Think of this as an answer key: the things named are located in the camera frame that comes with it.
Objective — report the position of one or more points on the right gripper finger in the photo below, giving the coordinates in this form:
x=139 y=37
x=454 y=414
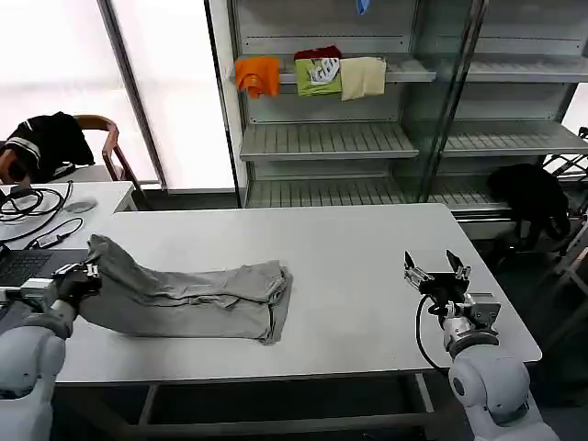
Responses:
x=410 y=264
x=455 y=263

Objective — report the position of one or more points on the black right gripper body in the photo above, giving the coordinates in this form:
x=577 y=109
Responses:
x=448 y=287

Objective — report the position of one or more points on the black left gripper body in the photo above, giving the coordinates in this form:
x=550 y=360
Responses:
x=75 y=285

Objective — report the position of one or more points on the grey printed t-shirt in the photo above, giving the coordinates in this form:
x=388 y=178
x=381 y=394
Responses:
x=184 y=298

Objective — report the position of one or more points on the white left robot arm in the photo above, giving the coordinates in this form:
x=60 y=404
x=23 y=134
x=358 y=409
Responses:
x=23 y=358

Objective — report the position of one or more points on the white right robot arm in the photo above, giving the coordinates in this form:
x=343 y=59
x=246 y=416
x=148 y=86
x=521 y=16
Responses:
x=491 y=386

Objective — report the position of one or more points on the black laptop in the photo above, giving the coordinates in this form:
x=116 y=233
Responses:
x=27 y=264

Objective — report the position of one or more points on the grey computer mouse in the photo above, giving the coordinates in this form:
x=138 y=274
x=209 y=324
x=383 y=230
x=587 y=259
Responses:
x=82 y=205

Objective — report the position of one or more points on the brown wooden chair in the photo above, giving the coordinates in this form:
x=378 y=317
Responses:
x=110 y=151

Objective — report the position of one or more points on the grey metal stand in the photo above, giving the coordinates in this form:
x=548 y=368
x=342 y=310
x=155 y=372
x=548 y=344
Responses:
x=574 y=271

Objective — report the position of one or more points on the empty grey metal shelf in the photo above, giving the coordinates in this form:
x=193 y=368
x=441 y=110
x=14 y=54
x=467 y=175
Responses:
x=505 y=142

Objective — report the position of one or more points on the black jacket with stripes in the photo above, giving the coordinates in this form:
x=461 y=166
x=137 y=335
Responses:
x=46 y=142

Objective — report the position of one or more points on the grey shelf with folded shirts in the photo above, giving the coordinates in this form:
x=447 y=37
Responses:
x=321 y=142

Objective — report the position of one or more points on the grey window post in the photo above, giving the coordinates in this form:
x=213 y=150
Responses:
x=133 y=96

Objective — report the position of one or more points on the dark metal table frame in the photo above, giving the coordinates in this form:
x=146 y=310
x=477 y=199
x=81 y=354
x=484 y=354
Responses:
x=275 y=419

